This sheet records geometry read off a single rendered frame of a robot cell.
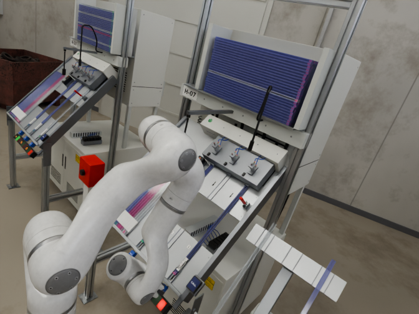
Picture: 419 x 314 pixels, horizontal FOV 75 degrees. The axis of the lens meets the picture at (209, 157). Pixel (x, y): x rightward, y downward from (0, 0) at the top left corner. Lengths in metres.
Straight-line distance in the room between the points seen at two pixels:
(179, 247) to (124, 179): 0.62
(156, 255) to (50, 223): 0.30
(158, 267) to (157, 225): 0.12
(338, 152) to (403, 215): 1.14
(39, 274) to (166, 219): 0.34
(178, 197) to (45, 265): 0.36
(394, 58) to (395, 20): 0.40
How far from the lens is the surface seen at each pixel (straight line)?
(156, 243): 0.88
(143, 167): 0.68
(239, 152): 1.33
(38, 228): 0.81
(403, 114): 4.03
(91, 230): 0.73
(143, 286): 0.89
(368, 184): 4.19
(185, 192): 0.82
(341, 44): 1.22
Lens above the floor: 1.62
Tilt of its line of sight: 22 degrees down
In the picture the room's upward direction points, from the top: 15 degrees clockwise
